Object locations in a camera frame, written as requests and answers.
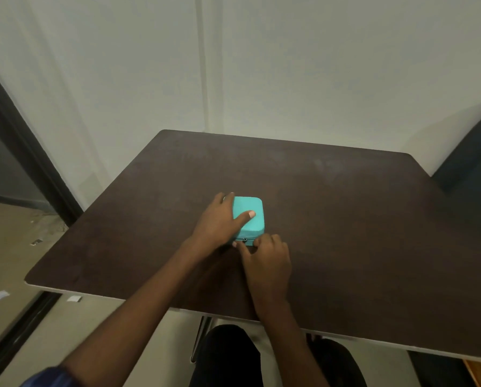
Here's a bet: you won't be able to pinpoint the person's left hand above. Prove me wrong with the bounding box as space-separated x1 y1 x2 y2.
185 192 256 261

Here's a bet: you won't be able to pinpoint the person's right hand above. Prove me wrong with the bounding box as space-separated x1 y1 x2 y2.
232 234 293 316

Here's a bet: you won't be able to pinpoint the teal zippered case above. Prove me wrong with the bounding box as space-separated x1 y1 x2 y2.
231 196 265 246

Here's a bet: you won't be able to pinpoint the person's left forearm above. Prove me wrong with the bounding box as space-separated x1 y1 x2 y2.
60 239 209 387

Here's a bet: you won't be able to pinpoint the person's right forearm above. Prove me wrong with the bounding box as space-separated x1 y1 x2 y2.
253 299 331 387

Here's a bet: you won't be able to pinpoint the metal table leg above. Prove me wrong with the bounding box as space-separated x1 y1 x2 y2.
190 316 213 364

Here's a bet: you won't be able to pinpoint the black trousers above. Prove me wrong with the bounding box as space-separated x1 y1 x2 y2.
189 324 367 387

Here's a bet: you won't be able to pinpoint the blue sleeve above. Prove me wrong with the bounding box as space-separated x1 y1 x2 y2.
20 366 81 387

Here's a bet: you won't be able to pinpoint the dark upholstered chair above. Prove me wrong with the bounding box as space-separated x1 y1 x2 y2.
431 108 481 248

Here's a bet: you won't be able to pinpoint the black floor threshold strip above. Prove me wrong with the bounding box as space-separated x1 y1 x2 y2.
0 291 62 387

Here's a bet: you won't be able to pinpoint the black door frame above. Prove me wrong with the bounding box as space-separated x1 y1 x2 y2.
0 55 84 227

